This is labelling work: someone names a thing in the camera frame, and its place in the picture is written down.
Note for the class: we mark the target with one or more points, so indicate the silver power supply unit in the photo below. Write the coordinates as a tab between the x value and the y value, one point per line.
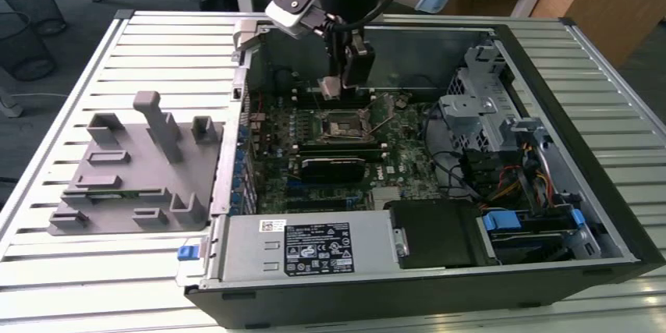
245	247

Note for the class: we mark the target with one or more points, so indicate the green RAM stick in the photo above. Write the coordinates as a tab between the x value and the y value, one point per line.
124	193

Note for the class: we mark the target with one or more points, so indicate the silver chipset heatsink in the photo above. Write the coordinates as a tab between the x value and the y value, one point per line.
387	195

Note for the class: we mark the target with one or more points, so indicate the metal locking lever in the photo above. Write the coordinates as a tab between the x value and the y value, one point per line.
383	120

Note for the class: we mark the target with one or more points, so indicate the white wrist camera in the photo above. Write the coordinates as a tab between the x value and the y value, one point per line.
289	19

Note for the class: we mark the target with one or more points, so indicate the blue bay clip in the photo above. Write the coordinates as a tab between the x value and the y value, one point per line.
576	219

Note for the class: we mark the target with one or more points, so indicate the black PC case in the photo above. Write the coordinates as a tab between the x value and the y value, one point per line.
365	305

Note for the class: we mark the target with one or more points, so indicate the round coin battery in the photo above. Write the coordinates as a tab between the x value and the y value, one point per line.
402	103

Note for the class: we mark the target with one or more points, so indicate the wooden cabinet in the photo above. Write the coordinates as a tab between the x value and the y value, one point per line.
614	5

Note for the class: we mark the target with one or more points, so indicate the silver drive cage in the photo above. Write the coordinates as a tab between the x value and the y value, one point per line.
473	114

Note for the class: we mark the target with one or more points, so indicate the silver CPU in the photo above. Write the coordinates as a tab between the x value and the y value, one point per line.
331	89

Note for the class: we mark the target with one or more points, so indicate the black graphics card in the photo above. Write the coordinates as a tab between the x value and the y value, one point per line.
333	171

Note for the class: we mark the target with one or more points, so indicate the grey parts rack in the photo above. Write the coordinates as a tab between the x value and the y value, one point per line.
130	177

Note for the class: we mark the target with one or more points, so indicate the blue case latch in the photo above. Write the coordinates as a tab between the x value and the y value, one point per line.
188	253

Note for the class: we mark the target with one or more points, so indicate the CPU socket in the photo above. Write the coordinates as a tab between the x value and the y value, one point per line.
341	126

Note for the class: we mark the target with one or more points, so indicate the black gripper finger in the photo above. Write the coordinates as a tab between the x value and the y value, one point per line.
337	52
362	68

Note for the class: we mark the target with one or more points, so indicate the grey plastic bracket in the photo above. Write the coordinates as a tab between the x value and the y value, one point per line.
522	126

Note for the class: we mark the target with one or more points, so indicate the black expansion slot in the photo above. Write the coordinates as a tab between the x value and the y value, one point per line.
318	204
322	192

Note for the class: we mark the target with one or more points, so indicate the blue disk carrier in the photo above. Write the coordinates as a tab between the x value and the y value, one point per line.
499	225

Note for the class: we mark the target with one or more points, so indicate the blue card retention clip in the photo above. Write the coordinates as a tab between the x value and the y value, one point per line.
239	171
241	153
238	192
237	203

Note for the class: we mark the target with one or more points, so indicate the green motherboard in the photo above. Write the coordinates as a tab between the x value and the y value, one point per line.
411	161

